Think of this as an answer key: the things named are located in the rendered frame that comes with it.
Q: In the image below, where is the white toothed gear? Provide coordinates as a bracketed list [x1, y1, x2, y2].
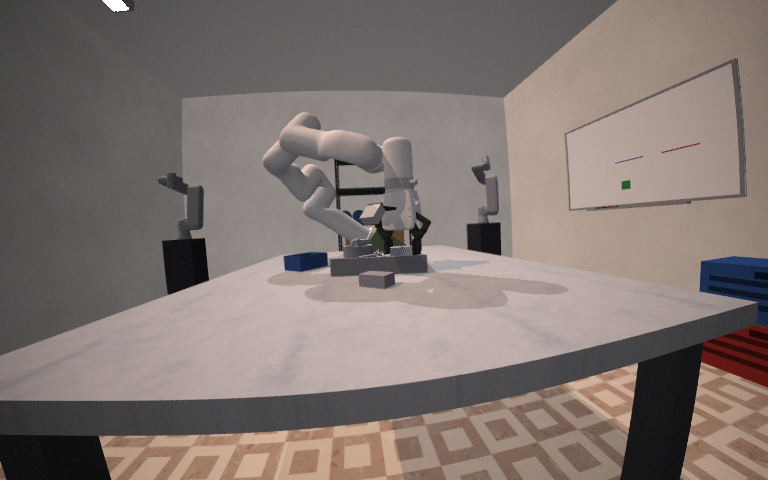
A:
[390, 246, 413, 256]

